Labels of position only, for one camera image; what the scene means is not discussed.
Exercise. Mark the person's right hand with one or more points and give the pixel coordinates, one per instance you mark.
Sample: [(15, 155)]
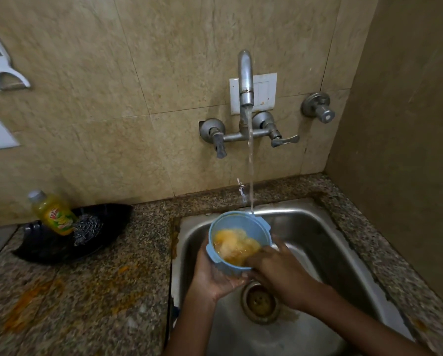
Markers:
[(281, 272)]

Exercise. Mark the person's left forearm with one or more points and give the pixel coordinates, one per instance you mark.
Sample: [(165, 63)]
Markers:
[(192, 326)]

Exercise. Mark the person's right forearm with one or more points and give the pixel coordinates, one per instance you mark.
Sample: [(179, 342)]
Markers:
[(358, 326)]

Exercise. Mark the stainless steel sink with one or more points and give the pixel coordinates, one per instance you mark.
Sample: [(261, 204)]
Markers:
[(310, 233)]

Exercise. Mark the steel round wall valve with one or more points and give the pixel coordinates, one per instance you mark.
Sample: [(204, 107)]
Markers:
[(318, 106)]

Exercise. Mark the white wall switch plate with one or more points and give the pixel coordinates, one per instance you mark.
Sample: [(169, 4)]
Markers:
[(262, 93)]

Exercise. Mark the person's left thumb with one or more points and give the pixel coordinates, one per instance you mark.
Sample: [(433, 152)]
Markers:
[(209, 252)]

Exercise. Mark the steel wool scrubber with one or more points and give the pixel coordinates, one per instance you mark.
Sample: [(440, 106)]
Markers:
[(86, 228)]

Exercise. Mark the light blue plastic bowl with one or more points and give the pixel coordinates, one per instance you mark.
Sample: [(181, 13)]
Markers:
[(240, 239)]

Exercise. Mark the person's left hand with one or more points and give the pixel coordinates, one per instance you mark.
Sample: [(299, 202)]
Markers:
[(211, 278)]

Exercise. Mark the black leaf-shaped tray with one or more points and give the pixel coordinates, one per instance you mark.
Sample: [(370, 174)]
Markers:
[(103, 226)]

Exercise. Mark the yellow dish soap bottle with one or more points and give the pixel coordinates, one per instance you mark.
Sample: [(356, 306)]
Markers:
[(54, 213)]

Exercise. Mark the sink drain strainer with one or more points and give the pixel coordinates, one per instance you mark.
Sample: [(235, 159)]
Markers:
[(260, 303)]

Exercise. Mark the steel wall mixer tap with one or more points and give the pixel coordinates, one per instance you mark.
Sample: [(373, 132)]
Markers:
[(245, 107)]

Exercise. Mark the person's right fingers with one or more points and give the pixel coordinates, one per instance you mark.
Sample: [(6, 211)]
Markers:
[(258, 257)]

